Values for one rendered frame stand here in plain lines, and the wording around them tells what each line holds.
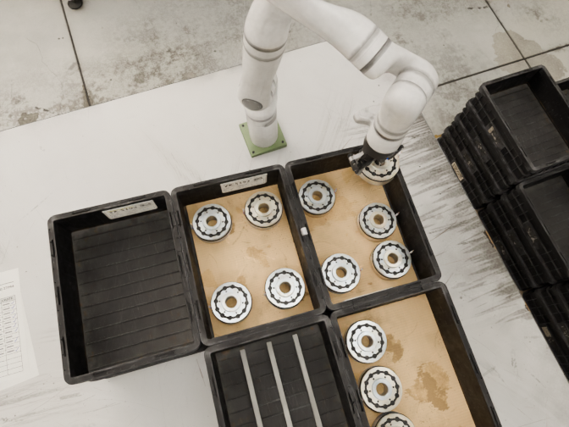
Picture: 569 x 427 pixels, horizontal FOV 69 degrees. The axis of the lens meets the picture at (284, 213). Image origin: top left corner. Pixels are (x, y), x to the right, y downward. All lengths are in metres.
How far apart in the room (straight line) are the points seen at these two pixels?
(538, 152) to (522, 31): 1.25
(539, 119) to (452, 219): 0.77
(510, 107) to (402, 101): 1.29
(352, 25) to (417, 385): 0.84
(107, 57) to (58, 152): 1.18
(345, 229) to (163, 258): 0.50
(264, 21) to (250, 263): 0.59
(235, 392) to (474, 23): 2.50
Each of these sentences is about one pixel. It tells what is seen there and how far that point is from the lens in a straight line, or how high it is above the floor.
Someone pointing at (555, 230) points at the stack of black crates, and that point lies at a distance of 2.00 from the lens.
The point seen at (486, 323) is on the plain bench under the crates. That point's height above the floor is 0.70.
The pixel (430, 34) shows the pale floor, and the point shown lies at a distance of 2.79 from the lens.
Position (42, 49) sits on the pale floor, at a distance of 2.76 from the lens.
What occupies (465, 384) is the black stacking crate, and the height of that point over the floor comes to 0.86.
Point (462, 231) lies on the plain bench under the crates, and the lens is 1.42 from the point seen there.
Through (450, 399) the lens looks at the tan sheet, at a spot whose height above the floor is 0.83.
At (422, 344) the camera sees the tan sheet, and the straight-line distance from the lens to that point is 1.17.
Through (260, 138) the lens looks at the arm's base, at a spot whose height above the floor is 0.78.
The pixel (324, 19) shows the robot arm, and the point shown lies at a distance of 0.74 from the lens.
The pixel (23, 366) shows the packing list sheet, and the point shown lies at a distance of 1.38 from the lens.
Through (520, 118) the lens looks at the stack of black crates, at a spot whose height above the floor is 0.49.
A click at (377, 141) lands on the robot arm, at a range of 0.89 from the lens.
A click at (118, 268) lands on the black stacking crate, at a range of 1.18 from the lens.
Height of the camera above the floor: 1.92
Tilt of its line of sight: 71 degrees down
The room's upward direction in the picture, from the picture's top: 10 degrees clockwise
